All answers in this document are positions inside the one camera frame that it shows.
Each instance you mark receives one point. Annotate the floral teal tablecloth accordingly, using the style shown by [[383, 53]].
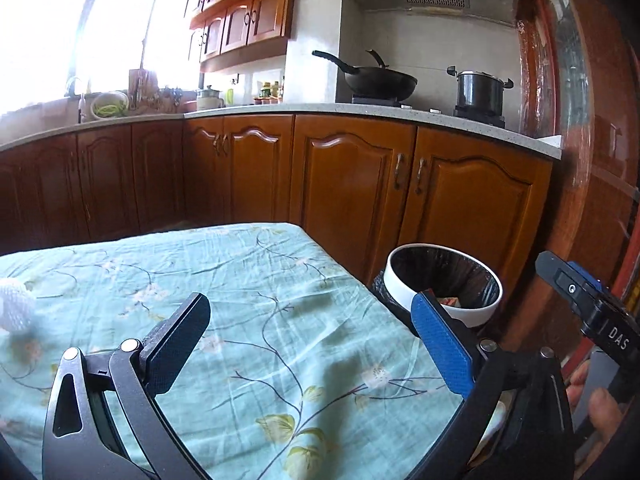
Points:
[[260, 320]]

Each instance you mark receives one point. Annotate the gas stove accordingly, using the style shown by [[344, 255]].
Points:
[[480, 116]]

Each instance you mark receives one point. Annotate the kitchen window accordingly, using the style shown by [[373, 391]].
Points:
[[60, 35]]

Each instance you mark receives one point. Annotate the cluster of condiment bottles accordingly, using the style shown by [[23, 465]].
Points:
[[267, 94]]

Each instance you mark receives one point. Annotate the white bin with black liner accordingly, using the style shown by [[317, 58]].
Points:
[[405, 290]]

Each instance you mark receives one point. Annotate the wooden base cabinets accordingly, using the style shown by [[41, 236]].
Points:
[[345, 185]]

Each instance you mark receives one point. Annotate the white lidded pot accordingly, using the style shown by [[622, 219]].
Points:
[[209, 100]]

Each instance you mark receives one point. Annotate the wooden wall cabinets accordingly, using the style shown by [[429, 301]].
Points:
[[255, 15]]

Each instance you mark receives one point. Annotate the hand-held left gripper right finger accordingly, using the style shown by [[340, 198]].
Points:
[[445, 345]]

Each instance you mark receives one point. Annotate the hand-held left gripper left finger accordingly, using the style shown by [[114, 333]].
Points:
[[175, 345]]

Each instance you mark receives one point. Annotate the grey kitchen countertop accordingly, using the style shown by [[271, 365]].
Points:
[[300, 109]]

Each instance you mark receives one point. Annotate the wooden knife block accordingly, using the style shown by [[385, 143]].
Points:
[[142, 87]]

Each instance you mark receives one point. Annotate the white knitted cloth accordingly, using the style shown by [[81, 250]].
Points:
[[15, 307]]

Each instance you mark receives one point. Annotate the dark steel stockpot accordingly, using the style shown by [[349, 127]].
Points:
[[480, 92]]

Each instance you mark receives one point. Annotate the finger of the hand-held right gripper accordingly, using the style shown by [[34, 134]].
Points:
[[562, 280], [590, 279]]

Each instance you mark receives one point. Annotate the sink faucet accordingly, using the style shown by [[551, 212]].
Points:
[[79, 100]]

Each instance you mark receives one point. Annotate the black wok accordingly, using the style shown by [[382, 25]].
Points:
[[382, 82]]

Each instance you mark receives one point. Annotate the bowl of green beans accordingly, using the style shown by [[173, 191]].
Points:
[[110, 106]]

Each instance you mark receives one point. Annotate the red-brown door frame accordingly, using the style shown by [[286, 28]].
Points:
[[575, 135]]

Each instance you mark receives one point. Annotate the person's right hand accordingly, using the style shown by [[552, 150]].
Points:
[[605, 412]]

